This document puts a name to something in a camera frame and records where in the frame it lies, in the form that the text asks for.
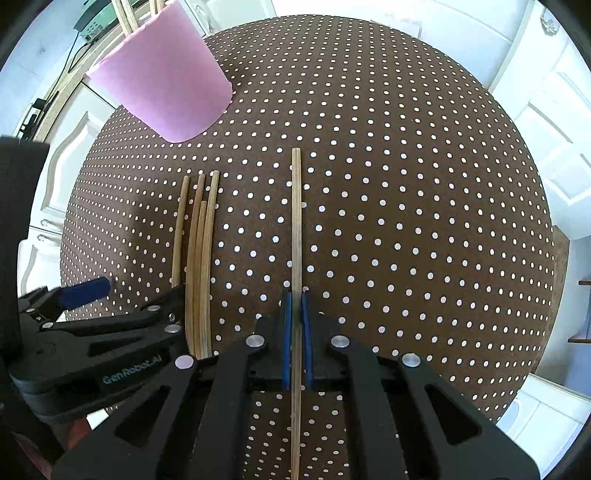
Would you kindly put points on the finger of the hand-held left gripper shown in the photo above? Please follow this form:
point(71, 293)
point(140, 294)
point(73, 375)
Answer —
point(178, 304)
point(87, 291)

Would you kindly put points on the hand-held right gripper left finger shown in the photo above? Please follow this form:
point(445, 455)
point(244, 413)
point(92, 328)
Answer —
point(286, 332)

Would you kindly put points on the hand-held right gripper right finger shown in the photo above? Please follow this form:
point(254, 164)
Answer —
point(307, 332)

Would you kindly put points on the pink cylindrical cup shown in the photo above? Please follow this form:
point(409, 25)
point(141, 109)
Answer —
point(166, 78)

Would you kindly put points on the cream base cabinet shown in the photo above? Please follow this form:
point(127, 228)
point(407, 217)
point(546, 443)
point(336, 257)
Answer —
point(69, 152)

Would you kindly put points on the brown polka dot tablecloth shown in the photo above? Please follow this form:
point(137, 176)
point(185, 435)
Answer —
point(392, 207)

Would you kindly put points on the beige countertop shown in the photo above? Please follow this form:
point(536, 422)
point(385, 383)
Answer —
point(69, 87)

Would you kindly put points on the green electric grill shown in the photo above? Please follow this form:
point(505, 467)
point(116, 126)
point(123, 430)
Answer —
point(94, 18)

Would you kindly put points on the white panel door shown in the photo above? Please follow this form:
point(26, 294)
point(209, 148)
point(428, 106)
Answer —
point(545, 115)

